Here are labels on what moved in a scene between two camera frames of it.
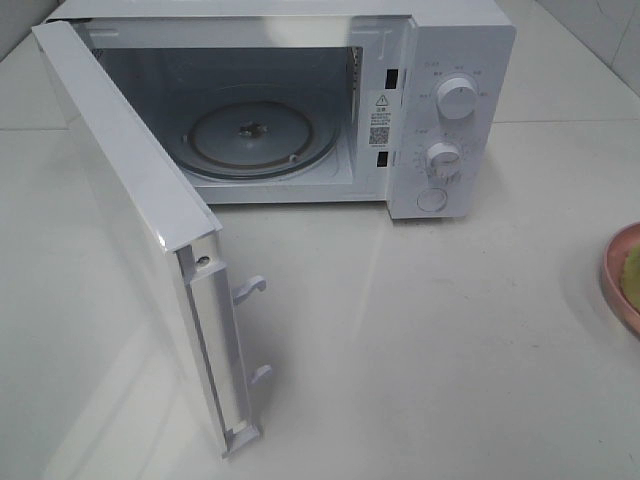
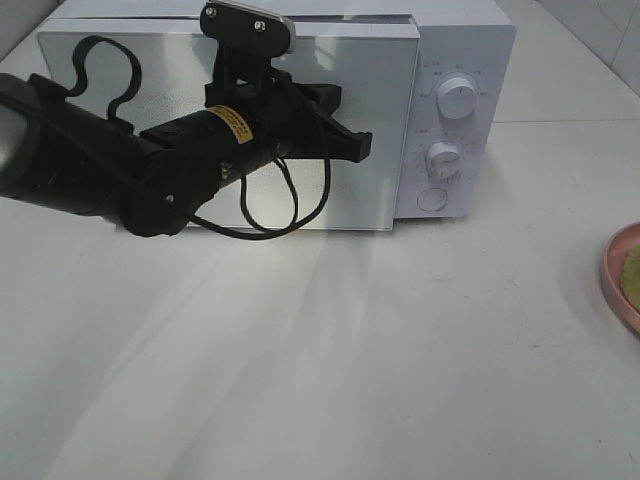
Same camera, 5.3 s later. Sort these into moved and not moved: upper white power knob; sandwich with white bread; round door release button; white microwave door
Moved: white microwave door
Not moved: sandwich with white bread; upper white power knob; round door release button
